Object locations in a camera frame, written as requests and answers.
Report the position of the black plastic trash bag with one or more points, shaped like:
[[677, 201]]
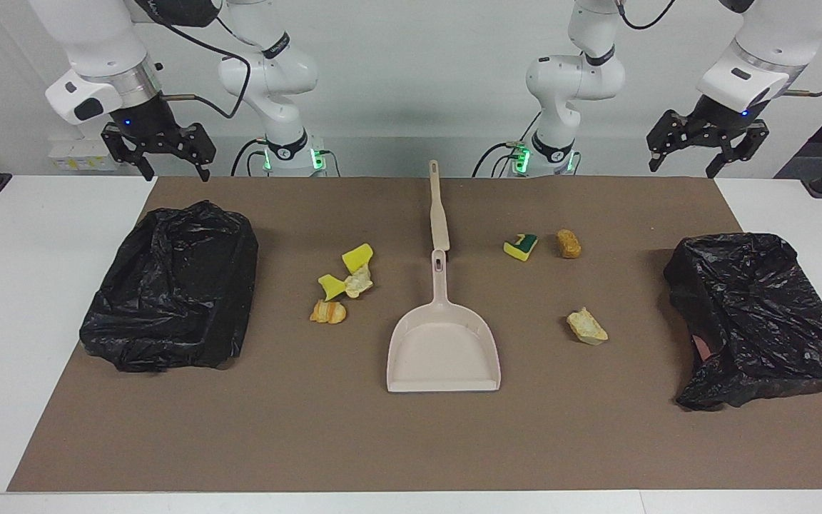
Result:
[[760, 321], [168, 300]]

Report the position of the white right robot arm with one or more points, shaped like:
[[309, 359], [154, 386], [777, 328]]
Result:
[[268, 71]]

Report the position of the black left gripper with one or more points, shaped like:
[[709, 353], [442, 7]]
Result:
[[721, 118]]

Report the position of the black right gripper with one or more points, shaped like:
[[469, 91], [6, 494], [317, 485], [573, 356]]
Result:
[[143, 121]]

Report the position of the white wall socket box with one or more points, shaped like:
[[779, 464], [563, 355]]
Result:
[[86, 153]]

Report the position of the brown table mat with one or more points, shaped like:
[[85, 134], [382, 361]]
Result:
[[411, 442]]

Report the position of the orange croissant piece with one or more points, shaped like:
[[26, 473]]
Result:
[[328, 312]]

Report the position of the beige plastic dustpan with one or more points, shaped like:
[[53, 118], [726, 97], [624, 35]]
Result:
[[443, 350]]

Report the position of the brown bread nugget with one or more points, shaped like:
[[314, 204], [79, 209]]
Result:
[[568, 243]]

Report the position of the dark background panel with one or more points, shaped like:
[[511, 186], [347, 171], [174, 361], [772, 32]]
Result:
[[821, 146]]

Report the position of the yellow and green sponge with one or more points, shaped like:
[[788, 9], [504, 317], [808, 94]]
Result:
[[520, 248]]

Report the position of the pale bread chunk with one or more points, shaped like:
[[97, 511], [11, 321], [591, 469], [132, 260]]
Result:
[[586, 327]]

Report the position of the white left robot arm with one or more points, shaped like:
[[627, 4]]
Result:
[[575, 78]]

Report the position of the broad yellow sponge piece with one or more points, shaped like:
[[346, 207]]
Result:
[[358, 257]]

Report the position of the beige brush with black bristles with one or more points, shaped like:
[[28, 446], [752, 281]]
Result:
[[439, 221]]

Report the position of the pointed yellow sponge piece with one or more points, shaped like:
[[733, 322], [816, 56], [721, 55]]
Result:
[[330, 285]]

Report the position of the pink bin under bag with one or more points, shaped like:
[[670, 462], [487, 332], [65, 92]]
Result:
[[702, 348]]

